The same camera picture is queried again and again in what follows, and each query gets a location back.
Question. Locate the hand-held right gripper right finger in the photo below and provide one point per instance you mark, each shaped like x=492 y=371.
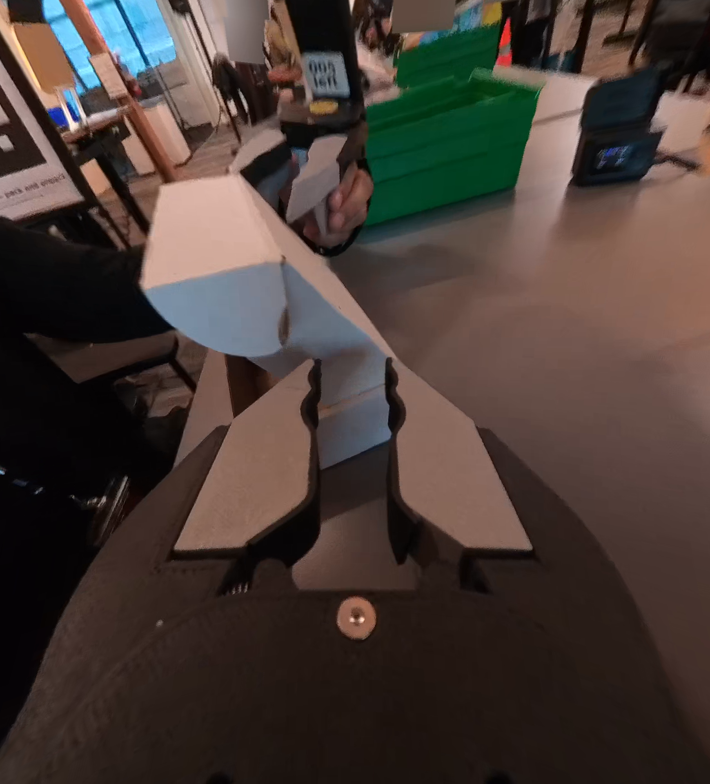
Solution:
x=453 y=484

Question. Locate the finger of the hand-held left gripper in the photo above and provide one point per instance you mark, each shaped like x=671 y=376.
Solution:
x=263 y=150
x=321 y=177

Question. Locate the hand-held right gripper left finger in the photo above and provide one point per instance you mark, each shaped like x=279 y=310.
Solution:
x=250 y=484

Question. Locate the white mailer box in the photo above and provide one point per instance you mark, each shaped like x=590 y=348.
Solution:
x=220 y=263

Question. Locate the green plastic bin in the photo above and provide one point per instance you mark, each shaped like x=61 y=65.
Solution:
x=446 y=165
x=446 y=58

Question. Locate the person's left hand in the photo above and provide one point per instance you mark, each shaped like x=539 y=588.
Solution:
x=352 y=208

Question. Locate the large window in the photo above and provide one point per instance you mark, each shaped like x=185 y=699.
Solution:
x=140 y=30

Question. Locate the orange traffic cone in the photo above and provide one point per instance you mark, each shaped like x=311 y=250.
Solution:
x=505 y=52

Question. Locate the black electronic device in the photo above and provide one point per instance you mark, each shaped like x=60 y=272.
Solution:
x=612 y=110

